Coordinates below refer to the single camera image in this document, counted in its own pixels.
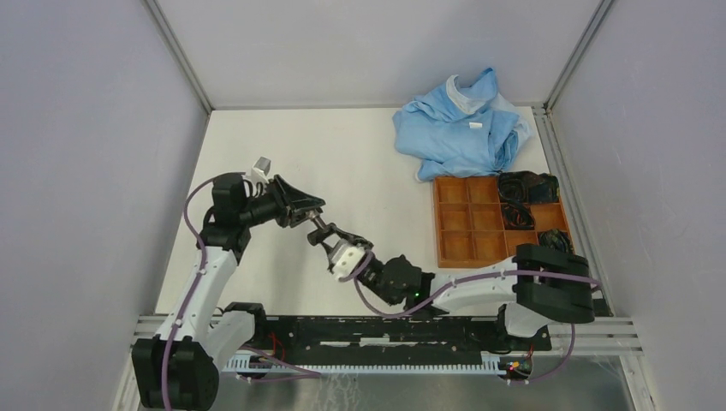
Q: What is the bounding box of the dark metal faucet tee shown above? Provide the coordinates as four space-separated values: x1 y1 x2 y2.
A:
306 224 334 247

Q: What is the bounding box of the small grey faucet fitting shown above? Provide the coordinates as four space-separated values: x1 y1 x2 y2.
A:
307 211 326 229

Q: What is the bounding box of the black green cable bundle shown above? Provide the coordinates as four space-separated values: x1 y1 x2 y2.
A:
537 228 575 253

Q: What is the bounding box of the white slotted cable duct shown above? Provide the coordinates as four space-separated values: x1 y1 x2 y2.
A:
222 351 532 378

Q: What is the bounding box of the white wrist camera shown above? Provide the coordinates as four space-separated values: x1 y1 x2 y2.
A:
329 240 373 283
246 157 271 186

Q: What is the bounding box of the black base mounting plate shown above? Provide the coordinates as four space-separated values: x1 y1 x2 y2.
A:
248 315 552 366

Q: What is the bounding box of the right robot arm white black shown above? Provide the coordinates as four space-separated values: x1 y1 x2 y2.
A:
307 219 598 349

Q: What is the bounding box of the orange compartment tray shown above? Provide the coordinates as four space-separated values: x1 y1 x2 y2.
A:
432 173 574 269

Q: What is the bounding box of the black cable bundle top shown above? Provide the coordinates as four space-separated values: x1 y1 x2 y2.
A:
497 170 561 206

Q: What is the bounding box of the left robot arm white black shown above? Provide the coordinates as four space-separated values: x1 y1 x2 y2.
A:
131 172 325 410

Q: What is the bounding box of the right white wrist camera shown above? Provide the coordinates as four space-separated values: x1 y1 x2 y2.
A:
329 240 373 283

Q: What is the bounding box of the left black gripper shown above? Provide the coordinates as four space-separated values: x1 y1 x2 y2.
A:
238 174 324 228

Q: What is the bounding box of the black cable bundle middle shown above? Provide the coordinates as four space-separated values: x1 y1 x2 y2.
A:
499 202 536 231

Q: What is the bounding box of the blue crumpled cloth garment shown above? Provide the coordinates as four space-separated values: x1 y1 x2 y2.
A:
392 68 533 182

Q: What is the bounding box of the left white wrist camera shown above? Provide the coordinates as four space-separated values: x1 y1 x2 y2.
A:
246 157 271 186

